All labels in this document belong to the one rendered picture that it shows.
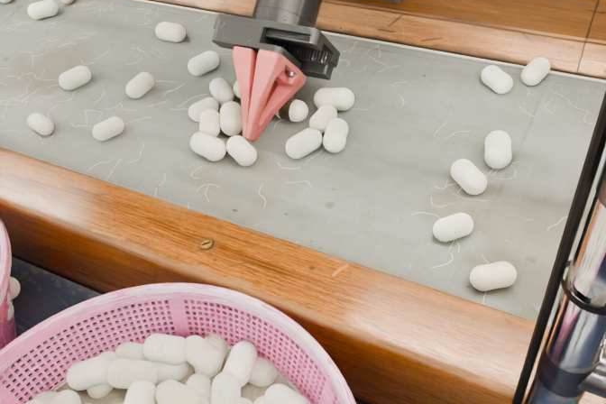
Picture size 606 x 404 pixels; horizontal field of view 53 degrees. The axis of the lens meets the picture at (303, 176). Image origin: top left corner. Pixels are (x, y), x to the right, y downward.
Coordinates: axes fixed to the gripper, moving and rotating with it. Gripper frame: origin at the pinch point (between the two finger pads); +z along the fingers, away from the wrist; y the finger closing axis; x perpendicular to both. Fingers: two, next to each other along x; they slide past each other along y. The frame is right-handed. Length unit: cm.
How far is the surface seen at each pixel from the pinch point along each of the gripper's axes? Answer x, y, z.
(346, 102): 4.6, 6.3, -5.1
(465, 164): 1.2, 18.8, -1.4
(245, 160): -1.6, 1.1, 2.8
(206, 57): 5.1, -10.4, -7.0
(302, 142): 0.0, 5.1, 0.0
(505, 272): -4.2, 24.0, 5.9
